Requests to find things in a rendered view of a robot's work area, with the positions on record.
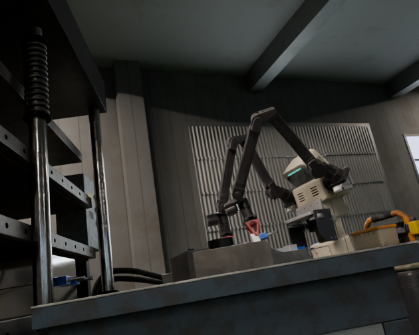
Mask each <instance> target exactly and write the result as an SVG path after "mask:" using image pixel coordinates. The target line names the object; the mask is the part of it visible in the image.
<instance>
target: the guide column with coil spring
mask: <svg viewBox="0 0 419 335"><path fill-rule="evenodd" d="M28 34H37V35H41V36H43V30H42V29H41V28H40V27H37V26H29V27H27V28H26V35H28ZM31 57H39V58H43V59H44V57H43V56H41V55H29V56H28V57H27V59H28V58H31ZM34 62H37V63H41V64H44V62H43V61H41V60H30V61H29V62H27V64H30V63H34ZM31 68H41V69H43V70H44V67H43V66H39V65H33V66H29V67H28V68H27V70H28V69H31ZM30 74H43V75H45V74H44V72H41V71H36V70H35V71H31V72H28V73H27V75H30ZM33 79H39V80H45V79H44V78H43V77H40V76H32V77H30V78H28V79H27V81H28V80H33ZM31 85H42V86H45V84H44V83H42V82H32V83H29V84H28V85H27V87H28V86H31ZM35 90H39V91H43V92H45V89H44V88H31V89H29V90H28V91H27V93H28V92H31V91H35ZM34 96H42V97H45V95H44V94H40V93H35V94H30V95H28V98H30V97H34ZM33 102H43V103H46V101H45V100H42V99H34V100H30V101H28V104H30V103H33ZM33 108H44V109H46V106H43V105H33V106H30V107H28V110H30V109H33ZM29 148H30V164H29V167H30V192H31V225H32V265H33V306H38V305H43V304H50V303H54V288H53V257H52V241H51V210H50V194H49V163H48V147H47V120H46V119H45V118H43V117H40V116H34V117H31V118H29Z"/></svg>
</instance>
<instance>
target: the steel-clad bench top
mask: <svg viewBox="0 0 419 335"><path fill-rule="evenodd" d="M413 243H419V241H409V242H407V243H399V244H395V245H386V246H383V247H376V248H371V249H365V250H360V251H353V252H348V253H341V254H337V255H328V256H325V257H318V258H314V259H306V260H302V261H295V262H290V263H281V264H279V265H271V266H267V267H259V268H256V269H248V270H244V271H235V272H232V273H225V274H220V275H213V276H209V277H202V278H197V279H188V280H183V281H178V282H171V283H167V284H159V285H155V286H147V287H144V288H136V289H132V290H125V291H120V292H113V293H108V294H102V295H97V296H89V297H85V298H78V299H74V300H66V301H62V302H55V303H50V304H43V305H38V306H32V307H31V309H34V308H42V307H46V306H53V305H58V304H65V303H69V302H76V301H81V300H88V299H92V298H100V297H104V296H111V295H115V294H123V293H127V292H134V291H139V290H146V289H150V288H158V287H162V286H169V285H173V284H181V283H185V282H192V281H197V280H204V279H211V278H215V277H223V276H227V275H234V274H239V273H246V272H250V271H258V270H262V269H269V268H273V267H281V266H285V265H292V264H297V263H304V262H308V261H316V260H320V259H327V258H331V257H339V256H343V255H350V254H355V253H362V252H367V251H373V250H378V249H385V248H389V247H397V246H401V245H408V244H413Z"/></svg>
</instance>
